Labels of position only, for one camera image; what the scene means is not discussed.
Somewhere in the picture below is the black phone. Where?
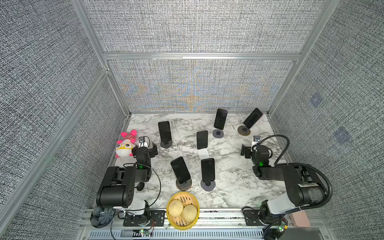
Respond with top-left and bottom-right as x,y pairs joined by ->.
171,157 -> 191,184
214,109 -> 228,130
197,130 -> 208,150
201,158 -> 216,183
158,121 -> 172,142
244,108 -> 263,129

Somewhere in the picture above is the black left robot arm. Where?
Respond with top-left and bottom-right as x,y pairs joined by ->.
96,143 -> 158,220

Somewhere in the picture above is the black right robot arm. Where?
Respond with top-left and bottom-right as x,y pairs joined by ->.
241,144 -> 333,225

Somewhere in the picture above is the grey round stand back left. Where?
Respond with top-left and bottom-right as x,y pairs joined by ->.
160,140 -> 173,149

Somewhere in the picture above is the brown round stand back right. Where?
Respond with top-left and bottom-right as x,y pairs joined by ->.
238,126 -> 251,136

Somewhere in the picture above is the purple round stand back centre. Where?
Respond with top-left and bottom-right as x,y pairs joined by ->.
213,129 -> 224,139

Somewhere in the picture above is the purple round stand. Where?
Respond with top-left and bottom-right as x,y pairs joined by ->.
201,180 -> 216,192
213,129 -> 224,139

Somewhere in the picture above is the white folding phone stand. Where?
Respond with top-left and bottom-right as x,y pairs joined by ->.
198,148 -> 210,160

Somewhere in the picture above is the purple round stand front centre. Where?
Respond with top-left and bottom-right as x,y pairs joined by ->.
201,180 -> 216,192

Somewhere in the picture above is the pink white plush toy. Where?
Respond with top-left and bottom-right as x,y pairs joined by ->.
115,130 -> 137,158

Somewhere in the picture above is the black ladle spoon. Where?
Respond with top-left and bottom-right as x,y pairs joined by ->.
135,182 -> 145,192

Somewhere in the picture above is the left steamed bun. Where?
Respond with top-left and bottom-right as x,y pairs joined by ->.
168,199 -> 184,218

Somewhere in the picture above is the steamed bun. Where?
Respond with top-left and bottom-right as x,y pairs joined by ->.
168,199 -> 184,218
182,205 -> 198,224

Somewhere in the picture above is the yellow bamboo steamer basket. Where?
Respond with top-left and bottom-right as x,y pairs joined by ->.
166,192 -> 200,231

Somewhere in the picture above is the right steamed bun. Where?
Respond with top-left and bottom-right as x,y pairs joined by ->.
182,205 -> 198,224

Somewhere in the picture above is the dark fluted cup tray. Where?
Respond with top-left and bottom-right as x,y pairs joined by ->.
91,207 -> 116,228

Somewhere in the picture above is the pink rectangular pad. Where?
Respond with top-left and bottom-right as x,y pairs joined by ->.
290,211 -> 311,228

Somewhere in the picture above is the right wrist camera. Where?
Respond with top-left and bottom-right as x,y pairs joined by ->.
251,136 -> 261,148

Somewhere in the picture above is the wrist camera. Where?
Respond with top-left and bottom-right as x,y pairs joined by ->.
139,136 -> 151,148
251,136 -> 261,148

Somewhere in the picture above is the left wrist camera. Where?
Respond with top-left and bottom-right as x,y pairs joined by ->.
139,136 -> 151,148

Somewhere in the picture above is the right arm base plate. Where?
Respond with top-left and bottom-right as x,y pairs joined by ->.
243,209 -> 264,227

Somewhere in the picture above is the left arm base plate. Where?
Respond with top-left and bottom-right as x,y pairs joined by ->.
123,210 -> 166,228

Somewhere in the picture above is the aluminium front rail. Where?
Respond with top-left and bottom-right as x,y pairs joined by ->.
78,208 -> 337,240

